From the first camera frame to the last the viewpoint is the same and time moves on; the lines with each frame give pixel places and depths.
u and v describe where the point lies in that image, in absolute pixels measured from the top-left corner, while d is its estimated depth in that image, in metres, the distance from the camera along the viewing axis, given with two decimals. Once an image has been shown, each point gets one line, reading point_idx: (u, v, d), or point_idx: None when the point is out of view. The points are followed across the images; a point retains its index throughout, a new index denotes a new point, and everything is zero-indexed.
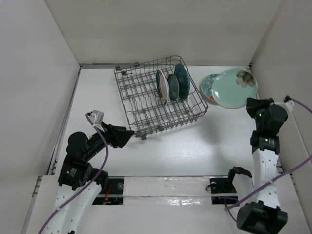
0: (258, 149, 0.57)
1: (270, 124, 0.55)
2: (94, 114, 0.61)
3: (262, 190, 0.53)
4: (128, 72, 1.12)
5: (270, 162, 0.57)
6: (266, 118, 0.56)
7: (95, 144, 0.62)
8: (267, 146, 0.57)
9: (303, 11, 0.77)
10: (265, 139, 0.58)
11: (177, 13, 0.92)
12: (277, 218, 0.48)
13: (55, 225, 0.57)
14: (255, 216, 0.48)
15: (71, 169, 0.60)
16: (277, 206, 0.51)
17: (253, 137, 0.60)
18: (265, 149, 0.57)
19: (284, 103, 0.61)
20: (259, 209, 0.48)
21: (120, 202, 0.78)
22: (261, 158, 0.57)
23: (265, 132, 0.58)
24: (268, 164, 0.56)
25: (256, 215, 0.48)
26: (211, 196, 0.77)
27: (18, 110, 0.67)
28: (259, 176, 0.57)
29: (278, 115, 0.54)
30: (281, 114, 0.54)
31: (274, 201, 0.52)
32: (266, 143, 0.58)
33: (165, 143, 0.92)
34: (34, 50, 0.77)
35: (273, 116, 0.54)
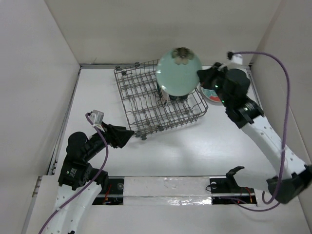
0: (248, 125, 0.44)
1: (240, 91, 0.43)
2: (94, 114, 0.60)
3: (285, 162, 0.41)
4: (128, 72, 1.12)
5: (267, 128, 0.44)
6: (230, 89, 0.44)
7: (95, 144, 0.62)
8: (253, 114, 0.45)
9: (303, 10, 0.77)
10: (245, 108, 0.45)
11: (177, 13, 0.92)
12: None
13: (56, 225, 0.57)
14: (296, 190, 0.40)
15: (71, 169, 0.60)
16: (305, 165, 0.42)
17: (231, 115, 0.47)
18: (253, 119, 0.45)
19: (231, 61, 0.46)
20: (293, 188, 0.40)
21: (120, 202, 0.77)
22: (257, 131, 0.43)
23: (239, 101, 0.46)
24: (267, 132, 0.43)
25: (295, 191, 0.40)
26: (211, 196, 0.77)
27: (18, 110, 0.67)
28: (264, 151, 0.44)
29: (240, 80, 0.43)
30: (242, 75, 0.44)
31: (299, 161, 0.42)
32: (249, 111, 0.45)
33: (165, 142, 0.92)
34: (34, 50, 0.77)
35: (241, 84, 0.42)
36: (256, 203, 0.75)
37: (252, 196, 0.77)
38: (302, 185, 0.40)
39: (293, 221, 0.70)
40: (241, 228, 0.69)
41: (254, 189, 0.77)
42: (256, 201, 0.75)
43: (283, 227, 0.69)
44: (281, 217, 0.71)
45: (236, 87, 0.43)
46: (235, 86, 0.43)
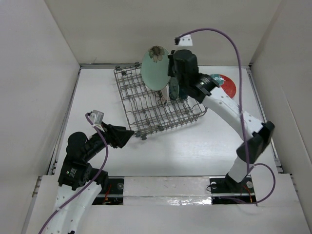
0: (207, 97, 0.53)
1: (191, 70, 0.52)
2: (94, 114, 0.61)
3: (245, 123, 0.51)
4: (128, 72, 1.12)
5: (224, 97, 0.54)
6: (182, 68, 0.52)
7: (95, 144, 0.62)
8: (208, 86, 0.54)
9: (303, 10, 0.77)
10: (201, 83, 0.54)
11: (177, 13, 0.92)
12: (270, 131, 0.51)
13: (56, 225, 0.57)
14: (261, 146, 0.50)
15: (71, 170, 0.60)
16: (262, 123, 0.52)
17: (191, 93, 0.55)
18: (210, 91, 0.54)
19: (179, 44, 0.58)
20: (259, 143, 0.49)
21: (120, 202, 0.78)
22: (216, 101, 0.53)
23: (194, 77, 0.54)
24: (224, 101, 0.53)
25: (259, 146, 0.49)
26: (211, 196, 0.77)
27: (18, 110, 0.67)
28: (227, 118, 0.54)
29: (188, 61, 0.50)
30: (189, 54, 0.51)
31: (256, 121, 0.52)
32: (204, 85, 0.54)
33: (165, 142, 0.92)
34: (34, 50, 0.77)
35: (187, 62, 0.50)
36: (257, 203, 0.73)
37: (252, 196, 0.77)
38: (262, 140, 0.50)
39: (293, 221, 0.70)
40: (242, 228, 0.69)
41: (254, 189, 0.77)
42: (256, 201, 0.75)
43: (283, 227, 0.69)
44: (280, 217, 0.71)
45: (186, 66, 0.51)
46: (184, 65, 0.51)
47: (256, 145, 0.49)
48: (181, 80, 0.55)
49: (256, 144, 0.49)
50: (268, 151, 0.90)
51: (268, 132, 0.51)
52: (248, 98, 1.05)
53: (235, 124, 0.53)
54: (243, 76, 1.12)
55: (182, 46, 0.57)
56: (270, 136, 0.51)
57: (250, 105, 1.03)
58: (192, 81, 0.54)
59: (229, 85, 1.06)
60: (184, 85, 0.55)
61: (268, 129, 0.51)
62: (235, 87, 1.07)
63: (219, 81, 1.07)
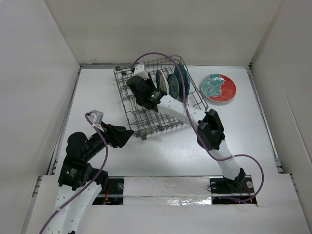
0: (158, 105, 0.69)
1: (139, 88, 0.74)
2: (94, 114, 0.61)
3: (190, 116, 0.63)
4: (128, 72, 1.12)
5: (171, 101, 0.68)
6: (135, 89, 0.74)
7: (95, 144, 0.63)
8: (157, 97, 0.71)
9: (303, 10, 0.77)
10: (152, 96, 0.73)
11: (177, 13, 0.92)
12: (213, 117, 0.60)
13: (56, 225, 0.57)
14: (208, 130, 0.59)
15: (71, 170, 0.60)
16: (205, 111, 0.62)
17: (150, 107, 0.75)
18: (160, 100, 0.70)
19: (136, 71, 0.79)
20: (204, 128, 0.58)
21: (120, 202, 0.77)
22: (165, 106, 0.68)
23: (146, 94, 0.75)
24: (172, 104, 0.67)
25: (205, 131, 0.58)
26: (211, 196, 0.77)
27: (18, 110, 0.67)
28: (179, 117, 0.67)
29: (136, 81, 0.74)
30: (138, 79, 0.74)
31: (201, 112, 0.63)
32: (155, 96, 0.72)
33: (165, 142, 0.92)
34: (34, 50, 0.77)
35: (135, 83, 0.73)
36: (256, 203, 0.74)
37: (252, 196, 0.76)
38: (207, 125, 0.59)
39: (293, 221, 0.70)
40: (242, 229, 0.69)
41: (254, 189, 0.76)
42: (256, 202, 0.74)
43: (283, 227, 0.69)
44: (280, 218, 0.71)
45: (135, 86, 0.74)
46: (134, 87, 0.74)
47: (202, 129, 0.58)
48: (138, 99, 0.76)
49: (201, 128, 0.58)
50: (268, 151, 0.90)
51: (212, 117, 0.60)
52: (248, 98, 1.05)
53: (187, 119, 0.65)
54: (243, 76, 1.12)
55: (136, 72, 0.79)
56: (217, 123, 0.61)
57: (251, 105, 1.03)
58: (145, 96, 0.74)
59: (229, 85, 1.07)
60: (140, 102, 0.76)
61: (211, 115, 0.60)
62: (235, 87, 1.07)
63: (219, 81, 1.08)
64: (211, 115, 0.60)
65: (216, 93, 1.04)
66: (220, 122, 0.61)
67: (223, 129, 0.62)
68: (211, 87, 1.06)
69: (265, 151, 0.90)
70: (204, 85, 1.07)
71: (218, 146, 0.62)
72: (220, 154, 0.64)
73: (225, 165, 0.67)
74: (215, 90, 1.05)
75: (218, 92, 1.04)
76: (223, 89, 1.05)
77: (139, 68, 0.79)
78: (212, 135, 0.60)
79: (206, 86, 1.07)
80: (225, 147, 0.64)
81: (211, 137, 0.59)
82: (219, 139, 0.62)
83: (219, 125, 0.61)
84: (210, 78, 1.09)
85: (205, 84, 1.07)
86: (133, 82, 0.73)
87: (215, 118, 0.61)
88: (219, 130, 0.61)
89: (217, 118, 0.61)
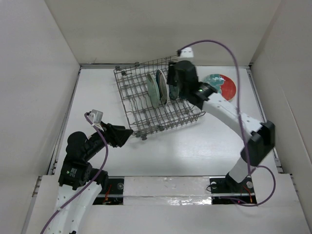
0: (205, 103, 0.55)
1: (188, 78, 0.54)
2: (93, 114, 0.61)
3: (243, 124, 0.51)
4: (128, 72, 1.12)
5: (222, 102, 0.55)
6: (183, 77, 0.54)
7: (95, 143, 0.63)
8: (206, 92, 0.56)
9: (303, 10, 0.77)
10: (200, 90, 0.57)
11: (177, 13, 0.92)
12: (270, 131, 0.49)
13: (57, 226, 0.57)
14: (261, 146, 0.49)
15: (71, 169, 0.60)
16: (261, 123, 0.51)
17: (192, 101, 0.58)
18: (208, 97, 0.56)
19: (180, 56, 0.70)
20: (257, 142, 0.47)
21: (119, 202, 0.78)
22: (214, 105, 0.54)
23: (193, 86, 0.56)
24: (222, 104, 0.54)
25: (258, 146, 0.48)
26: (211, 196, 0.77)
27: (18, 110, 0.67)
28: (228, 122, 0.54)
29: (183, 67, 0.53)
30: (191, 65, 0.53)
31: (255, 122, 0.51)
32: (203, 92, 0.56)
33: (165, 142, 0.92)
34: (34, 50, 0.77)
35: (186, 71, 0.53)
36: (256, 203, 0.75)
37: (252, 196, 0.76)
38: (260, 138, 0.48)
39: (293, 221, 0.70)
40: (242, 229, 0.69)
41: (254, 189, 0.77)
42: (256, 201, 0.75)
43: (283, 227, 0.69)
44: (280, 218, 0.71)
45: (185, 75, 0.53)
46: (183, 74, 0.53)
47: (255, 145, 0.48)
48: (181, 89, 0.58)
49: (255, 142, 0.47)
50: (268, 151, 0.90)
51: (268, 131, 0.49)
52: (248, 99, 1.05)
53: (236, 126, 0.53)
54: (243, 76, 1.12)
55: (182, 57, 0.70)
56: (271, 137, 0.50)
57: (250, 105, 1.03)
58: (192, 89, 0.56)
59: (229, 85, 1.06)
60: (184, 93, 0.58)
61: (268, 128, 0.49)
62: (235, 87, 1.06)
63: (219, 81, 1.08)
64: (268, 128, 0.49)
65: None
66: (274, 137, 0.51)
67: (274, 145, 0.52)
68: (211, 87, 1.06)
69: None
70: None
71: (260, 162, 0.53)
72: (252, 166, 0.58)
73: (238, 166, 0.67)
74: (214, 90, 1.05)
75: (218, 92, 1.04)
76: (223, 89, 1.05)
77: (184, 54, 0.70)
78: (261, 149, 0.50)
79: None
80: None
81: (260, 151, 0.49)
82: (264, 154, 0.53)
83: (272, 140, 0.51)
84: (211, 78, 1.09)
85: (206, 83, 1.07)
86: (185, 68, 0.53)
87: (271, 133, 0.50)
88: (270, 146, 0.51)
89: (273, 132, 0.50)
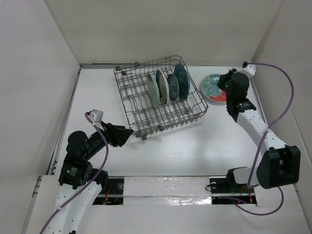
0: (240, 114, 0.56)
1: (238, 90, 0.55)
2: (94, 113, 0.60)
3: (265, 139, 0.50)
4: (128, 72, 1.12)
5: (256, 117, 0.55)
6: (233, 87, 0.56)
7: (95, 142, 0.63)
8: (245, 107, 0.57)
9: (303, 10, 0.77)
10: (240, 104, 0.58)
11: (177, 13, 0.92)
12: (293, 156, 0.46)
13: (57, 225, 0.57)
14: (277, 167, 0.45)
15: (72, 168, 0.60)
16: (286, 145, 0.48)
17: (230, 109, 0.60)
18: (245, 110, 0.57)
19: (244, 68, 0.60)
20: (273, 159, 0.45)
21: (119, 202, 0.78)
22: (246, 117, 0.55)
23: (237, 99, 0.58)
24: (255, 119, 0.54)
25: (273, 164, 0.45)
26: (211, 196, 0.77)
27: (18, 109, 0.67)
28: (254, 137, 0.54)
29: (242, 82, 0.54)
30: (245, 79, 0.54)
31: (280, 142, 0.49)
32: (243, 106, 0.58)
33: (165, 142, 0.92)
34: (34, 50, 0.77)
35: (240, 83, 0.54)
36: (256, 203, 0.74)
37: (252, 196, 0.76)
38: (279, 157, 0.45)
39: (293, 222, 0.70)
40: (242, 229, 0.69)
41: (254, 189, 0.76)
42: (256, 201, 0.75)
43: (283, 227, 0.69)
44: (280, 218, 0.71)
45: (237, 87, 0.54)
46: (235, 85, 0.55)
47: (270, 162, 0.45)
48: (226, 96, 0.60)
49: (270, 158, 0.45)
50: None
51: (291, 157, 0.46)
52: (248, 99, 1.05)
53: (259, 141, 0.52)
54: None
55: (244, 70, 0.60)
56: (292, 165, 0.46)
57: None
58: (235, 102, 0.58)
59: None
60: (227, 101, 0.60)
61: (291, 153, 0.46)
62: None
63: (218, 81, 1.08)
64: (293, 154, 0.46)
65: (216, 93, 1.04)
66: (296, 167, 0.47)
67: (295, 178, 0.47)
68: (211, 87, 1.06)
69: None
70: (204, 85, 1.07)
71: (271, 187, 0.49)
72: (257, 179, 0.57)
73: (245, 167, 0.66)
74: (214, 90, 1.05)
75: (218, 92, 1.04)
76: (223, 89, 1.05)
77: (249, 69, 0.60)
78: (277, 172, 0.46)
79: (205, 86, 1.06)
80: None
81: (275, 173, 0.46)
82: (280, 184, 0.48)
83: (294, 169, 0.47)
84: (211, 78, 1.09)
85: (206, 83, 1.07)
86: (239, 81, 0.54)
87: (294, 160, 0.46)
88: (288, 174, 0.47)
89: (296, 161, 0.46)
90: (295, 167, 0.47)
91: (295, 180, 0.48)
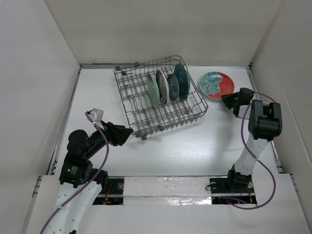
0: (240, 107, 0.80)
1: (243, 97, 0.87)
2: (94, 112, 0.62)
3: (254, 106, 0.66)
4: (128, 72, 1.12)
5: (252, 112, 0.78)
6: (241, 95, 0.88)
7: (96, 141, 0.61)
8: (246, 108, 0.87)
9: (303, 10, 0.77)
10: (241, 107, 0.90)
11: (177, 13, 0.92)
12: (273, 105, 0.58)
13: (58, 224, 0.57)
14: (261, 110, 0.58)
15: (72, 167, 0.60)
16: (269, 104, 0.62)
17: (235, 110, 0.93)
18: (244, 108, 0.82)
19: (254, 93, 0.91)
20: (256, 102, 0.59)
21: (119, 202, 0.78)
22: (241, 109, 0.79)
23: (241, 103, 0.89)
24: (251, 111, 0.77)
25: (255, 106, 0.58)
26: (211, 196, 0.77)
27: (18, 110, 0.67)
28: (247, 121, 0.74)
29: (249, 91, 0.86)
30: (248, 90, 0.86)
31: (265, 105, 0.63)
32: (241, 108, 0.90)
33: (165, 142, 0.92)
34: (34, 50, 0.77)
35: (244, 91, 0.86)
36: (256, 203, 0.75)
37: (252, 196, 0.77)
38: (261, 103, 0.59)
39: (293, 222, 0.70)
40: (242, 229, 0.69)
41: (254, 189, 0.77)
42: (256, 202, 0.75)
43: (283, 227, 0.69)
44: (280, 217, 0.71)
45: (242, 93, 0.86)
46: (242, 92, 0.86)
47: (254, 105, 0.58)
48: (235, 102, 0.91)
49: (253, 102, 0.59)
50: (268, 152, 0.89)
51: (273, 106, 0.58)
52: None
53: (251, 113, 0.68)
54: (243, 76, 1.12)
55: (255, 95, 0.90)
56: (275, 113, 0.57)
57: None
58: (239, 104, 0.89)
59: (227, 82, 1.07)
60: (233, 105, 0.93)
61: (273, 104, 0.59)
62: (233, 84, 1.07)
63: (216, 78, 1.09)
64: (275, 103, 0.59)
65: (214, 90, 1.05)
66: (279, 115, 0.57)
67: (279, 126, 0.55)
68: (210, 85, 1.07)
69: (265, 151, 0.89)
70: (203, 83, 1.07)
71: (258, 134, 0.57)
72: (250, 144, 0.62)
73: (243, 159, 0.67)
74: (213, 87, 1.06)
75: (216, 89, 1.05)
76: (221, 87, 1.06)
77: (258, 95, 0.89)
78: (260, 114, 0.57)
79: (204, 84, 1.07)
80: (259, 146, 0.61)
81: (259, 114, 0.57)
82: (267, 130, 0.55)
83: (277, 116, 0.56)
84: (209, 75, 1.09)
85: (204, 81, 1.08)
86: (244, 89, 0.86)
87: (275, 108, 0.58)
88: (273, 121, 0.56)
89: (278, 109, 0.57)
90: (278, 114, 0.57)
91: (280, 128, 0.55)
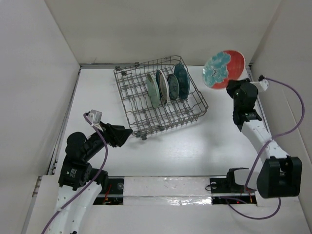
0: (245, 123, 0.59)
1: (246, 100, 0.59)
2: (92, 114, 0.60)
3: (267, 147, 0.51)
4: (128, 72, 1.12)
5: (260, 127, 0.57)
6: (242, 97, 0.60)
7: (95, 143, 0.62)
8: (250, 117, 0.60)
9: (303, 10, 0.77)
10: (245, 114, 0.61)
11: (177, 12, 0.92)
12: (293, 166, 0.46)
13: (58, 226, 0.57)
14: (278, 178, 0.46)
15: (71, 170, 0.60)
16: (287, 154, 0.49)
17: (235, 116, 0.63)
18: (249, 120, 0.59)
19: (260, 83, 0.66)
20: (271, 169, 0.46)
21: (120, 202, 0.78)
22: (250, 126, 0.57)
23: (243, 108, 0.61)
24: (259, 128, 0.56)
25: (272, 175, 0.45)
26: (211, 196, 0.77)
27: (18, 110, 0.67)
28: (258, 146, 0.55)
29: (252, 89, 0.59)
30: (252, 89, 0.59)
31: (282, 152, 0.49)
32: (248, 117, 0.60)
33: (165, 142, 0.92)
34: (34, 50, 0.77)
35: (247, 92, 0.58)
36: (256, 203, 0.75)
37: (252, 196, 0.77)
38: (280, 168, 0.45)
39: (293, 222, 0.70)
40: (242, 229, 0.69)
41: None
42: (256, 202, 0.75)
43: (283, 227, 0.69)
44: (280, 217, 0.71)
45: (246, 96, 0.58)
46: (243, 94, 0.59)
47: (269, 173, 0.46)
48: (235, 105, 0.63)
49: (270, 168, 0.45)
50: None
51: (291, 165, 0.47)
52: None
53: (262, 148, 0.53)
54: None
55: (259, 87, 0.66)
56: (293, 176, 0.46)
57: None
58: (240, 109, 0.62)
59: (237, 59, 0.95)
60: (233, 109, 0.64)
61: (292, 164, 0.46)
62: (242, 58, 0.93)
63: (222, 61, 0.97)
64: (293, 162, 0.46)
65: (221, 78, 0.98)
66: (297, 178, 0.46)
67: (297, 187, 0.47)
68: (216, 71, 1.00)
69: None
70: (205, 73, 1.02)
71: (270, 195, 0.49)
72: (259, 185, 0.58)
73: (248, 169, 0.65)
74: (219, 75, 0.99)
75: (224, 74, 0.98)
76: (229, 69, 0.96)
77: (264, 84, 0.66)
78: (276, 184, 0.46)
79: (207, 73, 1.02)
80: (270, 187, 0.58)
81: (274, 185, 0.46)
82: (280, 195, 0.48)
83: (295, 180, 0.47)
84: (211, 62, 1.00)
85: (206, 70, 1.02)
86: (247, 90, 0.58)
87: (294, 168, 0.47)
88: (289, 187, 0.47)
89: (297, 172, 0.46)
90: (296, 177, 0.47)
91: (298, 189, 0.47)
